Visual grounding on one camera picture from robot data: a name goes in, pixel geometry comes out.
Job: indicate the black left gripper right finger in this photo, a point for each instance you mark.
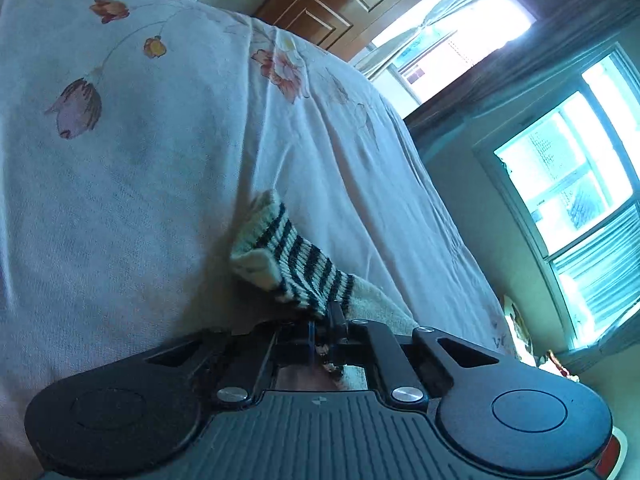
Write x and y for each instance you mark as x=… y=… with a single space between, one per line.
x=372 y=346

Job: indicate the teal window curtain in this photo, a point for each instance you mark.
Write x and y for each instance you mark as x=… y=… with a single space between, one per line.
x=569 y=37

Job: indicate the white balcony curtain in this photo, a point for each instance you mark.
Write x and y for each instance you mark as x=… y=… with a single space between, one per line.
x=381 y=57

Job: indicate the large glass window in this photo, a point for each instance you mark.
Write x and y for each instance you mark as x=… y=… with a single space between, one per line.
x=569 y=173

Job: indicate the cream black striped knit sweater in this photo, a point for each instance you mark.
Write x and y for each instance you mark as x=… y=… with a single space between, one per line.
x=269 y=253

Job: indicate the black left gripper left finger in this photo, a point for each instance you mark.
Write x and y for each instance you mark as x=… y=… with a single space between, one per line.
x=251 y=363

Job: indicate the pink floral bed sheet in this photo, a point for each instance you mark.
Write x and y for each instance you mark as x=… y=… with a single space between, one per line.
x=135 y=135

